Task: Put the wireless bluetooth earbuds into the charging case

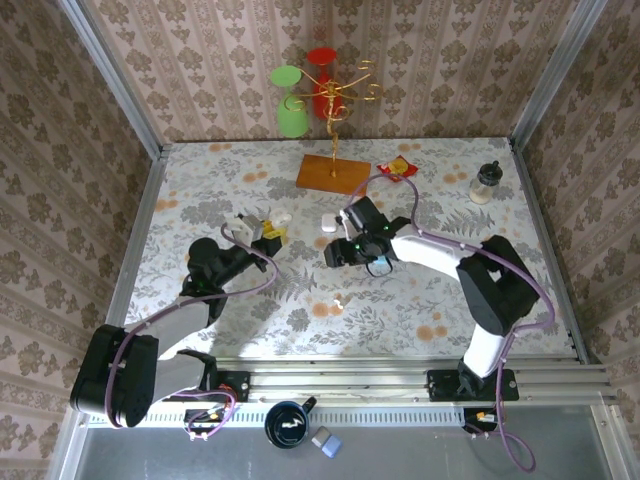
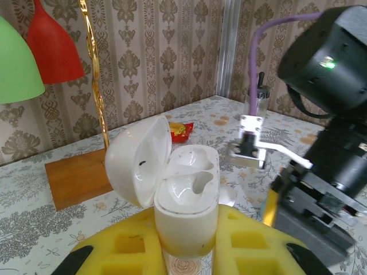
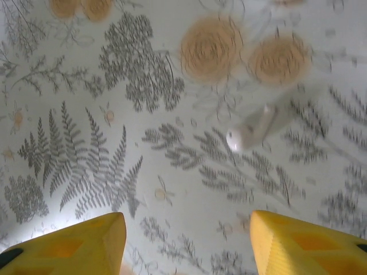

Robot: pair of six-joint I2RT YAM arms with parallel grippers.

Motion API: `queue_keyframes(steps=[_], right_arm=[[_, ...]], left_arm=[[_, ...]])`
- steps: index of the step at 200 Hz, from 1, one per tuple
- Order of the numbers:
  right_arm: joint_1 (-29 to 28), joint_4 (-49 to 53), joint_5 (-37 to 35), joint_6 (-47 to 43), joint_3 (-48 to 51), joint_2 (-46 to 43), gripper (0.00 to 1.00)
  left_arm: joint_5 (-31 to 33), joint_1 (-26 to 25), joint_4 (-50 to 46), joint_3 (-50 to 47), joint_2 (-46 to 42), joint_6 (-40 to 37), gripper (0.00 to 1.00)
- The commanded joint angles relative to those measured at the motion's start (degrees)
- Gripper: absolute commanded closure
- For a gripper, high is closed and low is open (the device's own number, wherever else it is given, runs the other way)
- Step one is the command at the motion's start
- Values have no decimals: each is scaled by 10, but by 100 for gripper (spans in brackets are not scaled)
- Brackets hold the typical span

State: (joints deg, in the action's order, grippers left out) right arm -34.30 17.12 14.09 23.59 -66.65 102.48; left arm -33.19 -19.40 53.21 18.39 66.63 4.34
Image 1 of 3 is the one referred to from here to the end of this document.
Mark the gold glass rack wooden base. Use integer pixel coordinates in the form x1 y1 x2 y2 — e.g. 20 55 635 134
285 58 385 199

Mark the red yellow snack packet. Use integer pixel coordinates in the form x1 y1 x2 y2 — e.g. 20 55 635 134
375 154 419 184

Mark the green wine glass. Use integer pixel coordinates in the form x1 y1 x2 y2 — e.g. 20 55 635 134
269 64 310 139

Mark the glass shaker jar black lid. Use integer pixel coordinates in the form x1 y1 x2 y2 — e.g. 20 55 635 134
468 160 503 206

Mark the red wine glass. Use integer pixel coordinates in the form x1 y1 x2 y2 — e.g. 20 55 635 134
306 47 344 120

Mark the black mug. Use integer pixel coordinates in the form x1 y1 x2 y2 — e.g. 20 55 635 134
263 396 319 450

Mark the blue grey small box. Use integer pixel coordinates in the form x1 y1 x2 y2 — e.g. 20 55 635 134
310 425 344 460

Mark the grey metal shelf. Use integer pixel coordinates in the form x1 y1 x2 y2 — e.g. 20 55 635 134
47 399 634 480

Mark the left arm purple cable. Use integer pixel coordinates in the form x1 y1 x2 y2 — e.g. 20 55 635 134
104 223 280 444

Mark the aluminium table side rail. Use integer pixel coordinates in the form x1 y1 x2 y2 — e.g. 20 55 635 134
507 139 591 364
94 144 171 369

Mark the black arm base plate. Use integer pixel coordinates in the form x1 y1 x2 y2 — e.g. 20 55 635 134
427 367 520 402
160 369 252 404

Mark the long aluminium mounting rail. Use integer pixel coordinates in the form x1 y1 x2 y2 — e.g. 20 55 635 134
69 355 619 404

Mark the yellow connector wire bundle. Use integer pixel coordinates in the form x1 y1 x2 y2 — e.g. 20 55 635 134
182 405 236 444
460 405 501 440

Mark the perforated metal cable strip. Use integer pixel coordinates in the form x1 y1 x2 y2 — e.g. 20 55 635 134
84 403 469 429

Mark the aluminium frame post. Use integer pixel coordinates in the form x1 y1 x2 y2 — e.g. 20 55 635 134
57 0 166 160
509 0 609 151

